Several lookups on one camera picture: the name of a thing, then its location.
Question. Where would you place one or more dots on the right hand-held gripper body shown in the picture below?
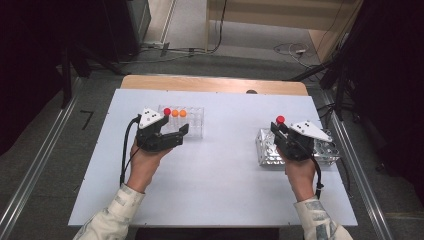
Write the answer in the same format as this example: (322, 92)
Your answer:
(296, 146)

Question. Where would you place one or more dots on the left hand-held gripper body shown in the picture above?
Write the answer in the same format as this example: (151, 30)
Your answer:
(151, 141)

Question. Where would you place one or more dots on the red-capped test tube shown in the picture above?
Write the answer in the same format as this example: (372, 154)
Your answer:
(280, 119)
(167, 111)

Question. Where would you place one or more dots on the orange-capped test tube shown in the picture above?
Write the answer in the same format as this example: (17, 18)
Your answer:
(183, 113)
(175, 113)

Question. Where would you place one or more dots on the clear plastic test tube rack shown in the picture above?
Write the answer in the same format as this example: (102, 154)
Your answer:
(196, 123)

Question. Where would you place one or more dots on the perforated metal test tube rack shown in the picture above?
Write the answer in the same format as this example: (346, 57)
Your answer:
(328, 153)

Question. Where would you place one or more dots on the person's left hand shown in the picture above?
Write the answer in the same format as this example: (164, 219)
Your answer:
(145, 168)

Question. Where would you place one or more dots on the person's right hand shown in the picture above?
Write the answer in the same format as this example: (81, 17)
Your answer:
(301, 180)

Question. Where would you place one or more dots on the dark round table grommet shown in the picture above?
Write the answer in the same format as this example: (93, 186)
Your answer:
(251, 91)

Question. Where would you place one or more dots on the white board sheet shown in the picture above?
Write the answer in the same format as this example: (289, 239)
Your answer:
(216, 186)

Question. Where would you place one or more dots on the black tripod stand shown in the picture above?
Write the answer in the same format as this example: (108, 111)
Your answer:
(339, 86)

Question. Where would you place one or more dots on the dark cabinet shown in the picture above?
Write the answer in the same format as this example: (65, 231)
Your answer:
(130, 30)

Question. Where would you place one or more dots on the black metal stand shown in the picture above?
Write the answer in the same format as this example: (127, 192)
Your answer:
(66, 76)

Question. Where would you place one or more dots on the light wooden furniture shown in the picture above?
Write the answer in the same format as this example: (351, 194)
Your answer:
(266, 13)

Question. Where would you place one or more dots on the aluminium floor rail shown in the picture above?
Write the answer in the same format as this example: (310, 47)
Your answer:
(373, 206)
(36, 163)

